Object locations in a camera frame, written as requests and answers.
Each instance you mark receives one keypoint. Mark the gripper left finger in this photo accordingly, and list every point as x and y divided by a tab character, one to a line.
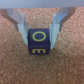
18	21

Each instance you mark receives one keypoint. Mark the purple block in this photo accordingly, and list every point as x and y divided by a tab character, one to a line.
38	41

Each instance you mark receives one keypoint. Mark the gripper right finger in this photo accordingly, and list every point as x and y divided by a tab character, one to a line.
59	20

